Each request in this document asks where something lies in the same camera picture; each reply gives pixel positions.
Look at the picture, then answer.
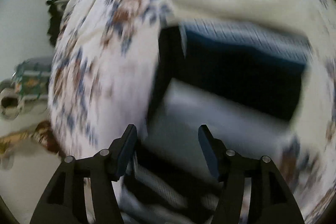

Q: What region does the black grey striped sweater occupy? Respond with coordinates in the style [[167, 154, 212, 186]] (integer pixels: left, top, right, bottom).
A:
[[119, 20, 310, 223]]

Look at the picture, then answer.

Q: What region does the black clothes pile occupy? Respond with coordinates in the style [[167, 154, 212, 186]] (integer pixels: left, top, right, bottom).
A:
[[46, 0, 68, 47]]

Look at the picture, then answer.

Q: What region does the teal storage rack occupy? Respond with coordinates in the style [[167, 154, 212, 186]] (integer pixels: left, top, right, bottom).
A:
[[12, 56, 53, 101]]

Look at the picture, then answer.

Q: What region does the floral bed cover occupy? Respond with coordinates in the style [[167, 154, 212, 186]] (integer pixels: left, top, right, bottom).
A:
[[49, 0, 335, 223]]

